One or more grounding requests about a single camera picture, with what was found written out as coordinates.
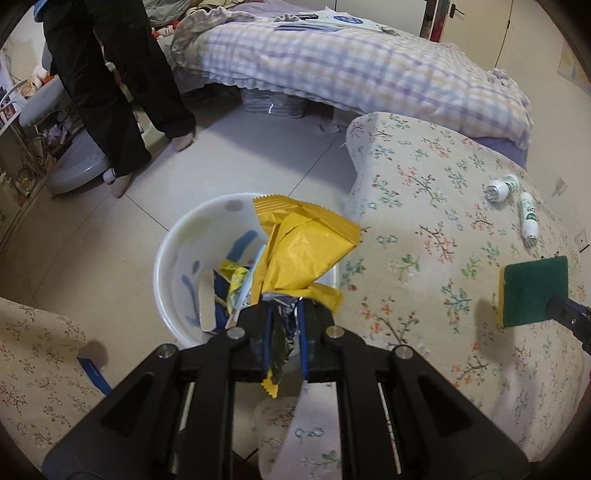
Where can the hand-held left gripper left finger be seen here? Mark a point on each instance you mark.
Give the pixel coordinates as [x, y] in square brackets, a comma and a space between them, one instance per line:
[267, 344]

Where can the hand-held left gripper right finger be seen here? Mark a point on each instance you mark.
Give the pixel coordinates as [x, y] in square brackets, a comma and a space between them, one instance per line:
[302, 344]

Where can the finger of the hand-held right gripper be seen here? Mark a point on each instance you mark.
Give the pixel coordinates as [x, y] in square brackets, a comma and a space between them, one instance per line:
[570, 318]

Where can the green and yellow sponge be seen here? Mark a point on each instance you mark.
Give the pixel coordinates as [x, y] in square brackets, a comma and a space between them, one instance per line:
[531, 290]

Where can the mustard yellow foil packet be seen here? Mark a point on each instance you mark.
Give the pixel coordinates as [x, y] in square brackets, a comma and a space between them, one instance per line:
[304, 249]

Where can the white plastic basin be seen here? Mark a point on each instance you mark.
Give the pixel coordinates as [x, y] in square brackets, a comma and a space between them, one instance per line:
[194, 240]

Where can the blue and white wrapper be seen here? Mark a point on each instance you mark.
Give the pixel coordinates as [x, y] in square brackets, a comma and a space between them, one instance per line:
[247, 277]

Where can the white flat strip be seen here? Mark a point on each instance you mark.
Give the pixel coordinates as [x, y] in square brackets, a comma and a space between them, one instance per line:
[207, 304]

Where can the white tube with green label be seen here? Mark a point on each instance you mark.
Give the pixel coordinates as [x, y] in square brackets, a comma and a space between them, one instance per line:
[505, 187]
[527, 217]

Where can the floral tablecloth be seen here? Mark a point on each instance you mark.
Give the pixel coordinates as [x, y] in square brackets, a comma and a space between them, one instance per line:
[438, 277]

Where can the blue box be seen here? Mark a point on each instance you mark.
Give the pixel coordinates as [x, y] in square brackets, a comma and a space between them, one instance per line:
[94, 374]

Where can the bed with purple sheet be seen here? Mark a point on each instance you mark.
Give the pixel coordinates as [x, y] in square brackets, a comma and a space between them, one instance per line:
[505, 148]

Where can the beige floral cloth cover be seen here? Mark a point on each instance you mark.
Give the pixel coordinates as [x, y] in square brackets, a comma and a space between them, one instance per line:
[37, 369]

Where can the grey storage bag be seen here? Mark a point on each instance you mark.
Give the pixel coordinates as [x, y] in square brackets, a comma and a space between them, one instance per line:
[272, 104]

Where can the grey chair base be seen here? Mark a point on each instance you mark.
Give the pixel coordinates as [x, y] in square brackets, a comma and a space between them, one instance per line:
[74, 161]

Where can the bed with plaid quilt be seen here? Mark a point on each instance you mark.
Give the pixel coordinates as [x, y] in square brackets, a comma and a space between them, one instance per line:
[346, 64]

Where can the metal shelf rack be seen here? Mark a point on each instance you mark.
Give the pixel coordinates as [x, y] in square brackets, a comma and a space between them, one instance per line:
[18, 175]

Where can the white door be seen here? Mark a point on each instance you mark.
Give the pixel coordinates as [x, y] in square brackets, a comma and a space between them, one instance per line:
[475, 27]

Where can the white and blue paper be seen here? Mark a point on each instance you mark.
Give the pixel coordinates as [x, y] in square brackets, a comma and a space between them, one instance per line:
[341, 21]

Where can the white wall socket with plug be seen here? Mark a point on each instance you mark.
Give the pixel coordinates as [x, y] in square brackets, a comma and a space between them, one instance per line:
[560, 184]

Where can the wall poster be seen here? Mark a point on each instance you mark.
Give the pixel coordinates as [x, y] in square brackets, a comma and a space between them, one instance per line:
[572, 64]

